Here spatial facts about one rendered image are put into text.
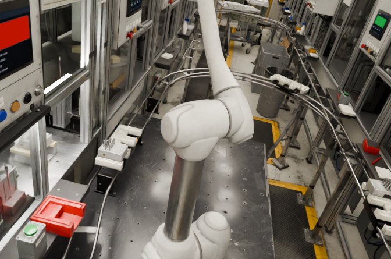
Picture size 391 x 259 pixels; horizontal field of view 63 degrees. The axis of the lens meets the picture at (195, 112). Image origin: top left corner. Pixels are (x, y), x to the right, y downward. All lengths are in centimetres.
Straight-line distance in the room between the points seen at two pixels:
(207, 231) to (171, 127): 58
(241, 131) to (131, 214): 89
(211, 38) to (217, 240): 80
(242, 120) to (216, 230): 53
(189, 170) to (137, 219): 72
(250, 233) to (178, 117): 101
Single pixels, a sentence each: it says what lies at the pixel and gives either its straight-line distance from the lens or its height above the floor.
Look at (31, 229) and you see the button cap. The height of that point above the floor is 104.
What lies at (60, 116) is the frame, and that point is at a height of 100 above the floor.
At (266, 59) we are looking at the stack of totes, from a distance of 488.
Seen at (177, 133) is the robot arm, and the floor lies 146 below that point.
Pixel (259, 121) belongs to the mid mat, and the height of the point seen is 1.
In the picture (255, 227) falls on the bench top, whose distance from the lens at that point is 183.
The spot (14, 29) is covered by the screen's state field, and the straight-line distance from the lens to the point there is 99.
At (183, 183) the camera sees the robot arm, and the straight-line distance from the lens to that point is 108.
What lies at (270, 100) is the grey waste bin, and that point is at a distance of 430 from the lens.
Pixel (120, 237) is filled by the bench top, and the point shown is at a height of 68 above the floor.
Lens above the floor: 196
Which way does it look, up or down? 29 degrees down
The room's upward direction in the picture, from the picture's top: 12 degrees clockwise
